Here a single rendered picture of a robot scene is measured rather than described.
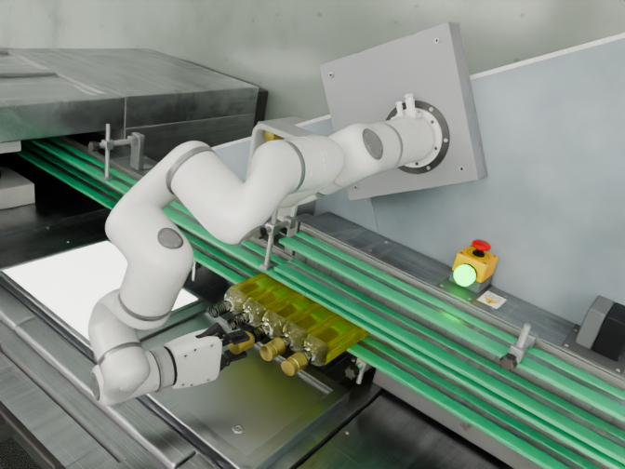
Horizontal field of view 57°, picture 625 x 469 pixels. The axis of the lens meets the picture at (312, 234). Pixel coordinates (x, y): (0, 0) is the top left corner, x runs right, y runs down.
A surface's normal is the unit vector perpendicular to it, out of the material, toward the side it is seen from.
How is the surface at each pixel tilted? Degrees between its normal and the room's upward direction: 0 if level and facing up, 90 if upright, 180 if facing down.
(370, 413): 89
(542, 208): 0
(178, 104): 90
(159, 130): 90
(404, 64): 2
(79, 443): 90
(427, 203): 0
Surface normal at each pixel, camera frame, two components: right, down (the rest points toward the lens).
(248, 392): 0.17, -0.90
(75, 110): 0.78, 0.38
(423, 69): -0.57, 0.25
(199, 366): 0.60, 0.43
